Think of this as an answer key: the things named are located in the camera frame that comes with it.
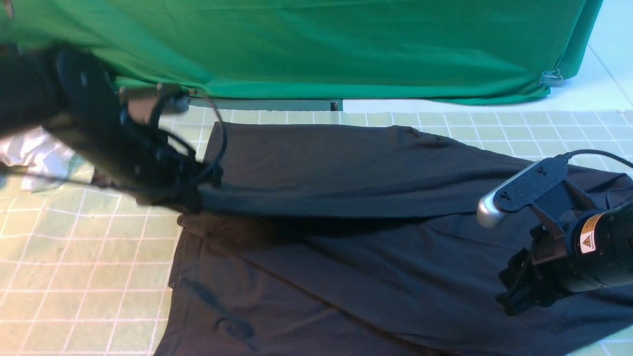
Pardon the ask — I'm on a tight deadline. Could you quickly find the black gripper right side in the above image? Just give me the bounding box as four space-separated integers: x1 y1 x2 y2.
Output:
496 225 584 316

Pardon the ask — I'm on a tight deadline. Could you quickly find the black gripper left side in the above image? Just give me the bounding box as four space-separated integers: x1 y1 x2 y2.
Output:
118 129 223 213

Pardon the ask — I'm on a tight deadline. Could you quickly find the dark gray long-sleeve shirt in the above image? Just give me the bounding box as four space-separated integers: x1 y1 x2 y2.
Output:
155 123 633 356

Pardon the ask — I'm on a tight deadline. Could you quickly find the crumpled white shirt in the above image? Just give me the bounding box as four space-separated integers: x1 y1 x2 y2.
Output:
0 128 75 178

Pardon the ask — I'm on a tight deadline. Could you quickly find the dark green base bar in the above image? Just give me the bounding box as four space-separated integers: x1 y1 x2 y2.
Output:
213 98 343 111

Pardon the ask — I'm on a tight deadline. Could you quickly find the light green grid tablecloth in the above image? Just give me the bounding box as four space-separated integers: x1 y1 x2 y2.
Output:
0 110 632 356

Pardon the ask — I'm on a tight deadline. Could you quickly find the metal binder clip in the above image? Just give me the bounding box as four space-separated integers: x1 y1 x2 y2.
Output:
539 68 565 88

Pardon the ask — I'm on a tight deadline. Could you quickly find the green backdrop cloth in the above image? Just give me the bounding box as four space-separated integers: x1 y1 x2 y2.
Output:
1 0 602 106

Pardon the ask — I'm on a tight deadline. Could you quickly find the silver wrist camera right side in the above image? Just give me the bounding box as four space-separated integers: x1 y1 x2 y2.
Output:
477 155 568 228

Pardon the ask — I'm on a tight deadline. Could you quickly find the black camera cable right side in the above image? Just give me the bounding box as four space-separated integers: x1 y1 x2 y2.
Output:
564 149 633 169

